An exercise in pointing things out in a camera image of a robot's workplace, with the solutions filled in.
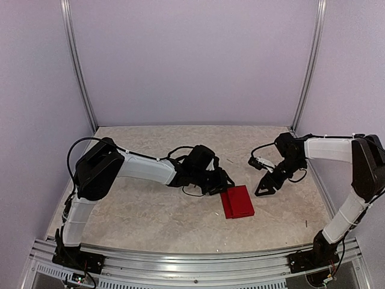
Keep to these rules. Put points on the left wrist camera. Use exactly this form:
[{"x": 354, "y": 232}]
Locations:
[{"x": 214, "y": 164}]

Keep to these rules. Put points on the aluminium frame post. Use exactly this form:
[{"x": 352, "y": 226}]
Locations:
[
  {"x": 76, "y": 64},
  {"x": 311, "y": 64}
]

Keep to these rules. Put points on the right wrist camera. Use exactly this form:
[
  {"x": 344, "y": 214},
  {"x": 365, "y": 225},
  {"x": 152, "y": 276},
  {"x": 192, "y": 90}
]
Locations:
[{"x": 260, "y": 163}]

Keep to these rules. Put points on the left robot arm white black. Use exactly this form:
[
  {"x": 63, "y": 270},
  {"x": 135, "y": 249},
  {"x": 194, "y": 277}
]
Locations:
[{"x": 96, "y": 171}]

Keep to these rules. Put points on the front aluminium rail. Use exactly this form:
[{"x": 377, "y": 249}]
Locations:
[{"x": 137, "y": 269}]

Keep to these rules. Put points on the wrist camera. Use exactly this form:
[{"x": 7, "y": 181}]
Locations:
[
  {"x": 260, "y": 163},
  {"x": 214, "y": 164}
]

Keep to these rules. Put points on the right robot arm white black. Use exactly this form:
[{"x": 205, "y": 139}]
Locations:
[{"x": 351, "y": 168}]

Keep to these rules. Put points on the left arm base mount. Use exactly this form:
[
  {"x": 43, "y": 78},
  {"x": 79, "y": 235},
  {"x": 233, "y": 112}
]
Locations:
[{"x": 79, "y": 260}]

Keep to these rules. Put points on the right aluminium frame post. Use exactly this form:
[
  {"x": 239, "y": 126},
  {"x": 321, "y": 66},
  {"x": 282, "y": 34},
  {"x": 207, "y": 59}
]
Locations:
[{"x": 311, "y": 64}]

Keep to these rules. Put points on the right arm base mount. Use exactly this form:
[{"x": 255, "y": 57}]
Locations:
[{"x": 302, "y": 261}]

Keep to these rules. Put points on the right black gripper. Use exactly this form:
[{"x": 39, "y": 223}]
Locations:
[{"x": 268, "y": 176}]

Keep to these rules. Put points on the red paper box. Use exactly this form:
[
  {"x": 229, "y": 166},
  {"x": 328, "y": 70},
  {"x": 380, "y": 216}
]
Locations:
[{"x": 237, "y": 203}]

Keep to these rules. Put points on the left aluminium frame post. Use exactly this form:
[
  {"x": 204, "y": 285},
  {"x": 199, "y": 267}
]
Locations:
[{"x": 76, "y": 64}]

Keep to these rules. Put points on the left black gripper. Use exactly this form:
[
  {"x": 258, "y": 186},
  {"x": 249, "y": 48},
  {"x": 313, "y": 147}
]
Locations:
[{"x": 222, "y": 176}]

